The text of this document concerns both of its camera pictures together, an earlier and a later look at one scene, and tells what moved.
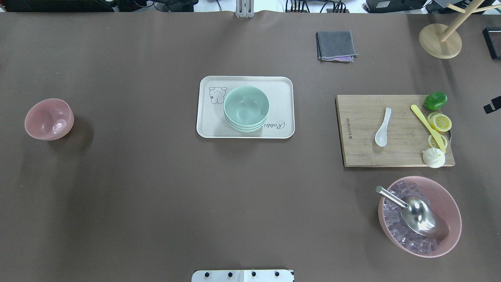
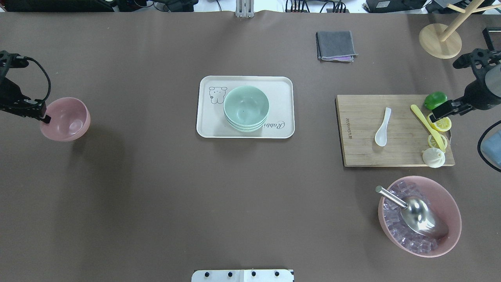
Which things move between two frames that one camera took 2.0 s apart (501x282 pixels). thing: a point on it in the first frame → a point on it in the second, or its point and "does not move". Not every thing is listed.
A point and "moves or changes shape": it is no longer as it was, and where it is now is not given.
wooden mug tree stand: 442,42 does not move
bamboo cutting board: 361,116 does not move
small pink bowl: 49,119 moves or changes shape
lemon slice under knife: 433,143 does not move
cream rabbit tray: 213,90 does not move
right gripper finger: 495,105 → 476,96
